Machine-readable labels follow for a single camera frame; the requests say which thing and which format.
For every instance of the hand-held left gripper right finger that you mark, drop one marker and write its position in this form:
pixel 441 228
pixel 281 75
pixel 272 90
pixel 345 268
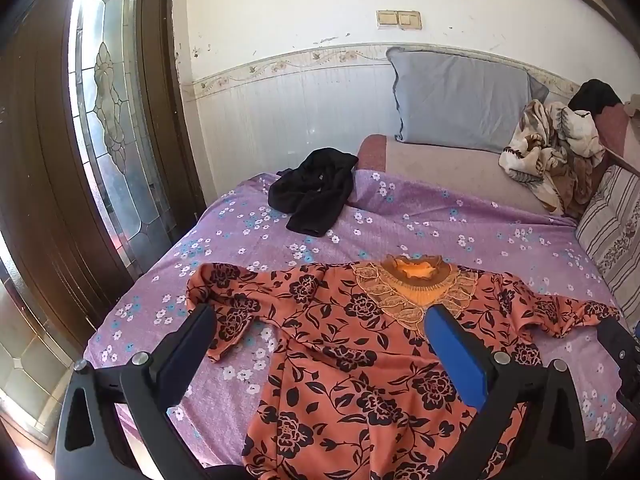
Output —
pixel 457 355

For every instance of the orange black floral blouse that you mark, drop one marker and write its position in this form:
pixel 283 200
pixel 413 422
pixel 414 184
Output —
pixel 350 360

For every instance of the beige floral crumpled blanket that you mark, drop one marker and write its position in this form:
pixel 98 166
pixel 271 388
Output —
pixel 540 155

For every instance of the pink sofa backrest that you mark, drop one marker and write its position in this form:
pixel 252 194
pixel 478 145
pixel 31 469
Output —
pixel 617 135

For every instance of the purple floral bedsheet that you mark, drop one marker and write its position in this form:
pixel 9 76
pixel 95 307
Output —
pixel 425 220

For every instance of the striped floral cushion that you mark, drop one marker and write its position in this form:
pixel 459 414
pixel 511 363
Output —
pixel 615 230

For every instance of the grey-blue pillow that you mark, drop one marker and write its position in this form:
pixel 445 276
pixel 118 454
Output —
pixel 460 100

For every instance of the wooden door with stained glass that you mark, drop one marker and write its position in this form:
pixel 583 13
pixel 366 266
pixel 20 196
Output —
pixel 30 160

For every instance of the black cloth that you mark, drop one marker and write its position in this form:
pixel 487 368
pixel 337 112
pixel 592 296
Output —
pixel 595 95

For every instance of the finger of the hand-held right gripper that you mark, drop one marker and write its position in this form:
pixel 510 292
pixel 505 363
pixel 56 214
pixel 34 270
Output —
pixel 631 397
pixel 617 337

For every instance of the beige cloth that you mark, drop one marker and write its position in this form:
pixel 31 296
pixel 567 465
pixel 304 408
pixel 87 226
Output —
pixel 632 110

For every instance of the black garment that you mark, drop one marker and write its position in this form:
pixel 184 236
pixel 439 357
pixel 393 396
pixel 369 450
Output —
pixel 320 190

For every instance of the yellowed wall switch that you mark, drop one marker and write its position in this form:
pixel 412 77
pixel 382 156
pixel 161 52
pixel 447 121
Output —
pixel 387 18
pixel 410 20

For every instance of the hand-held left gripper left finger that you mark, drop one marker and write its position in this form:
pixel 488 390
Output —
pixel 197 340

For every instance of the pink beige mattress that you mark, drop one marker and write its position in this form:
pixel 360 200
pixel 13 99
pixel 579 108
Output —
pixel 440 170

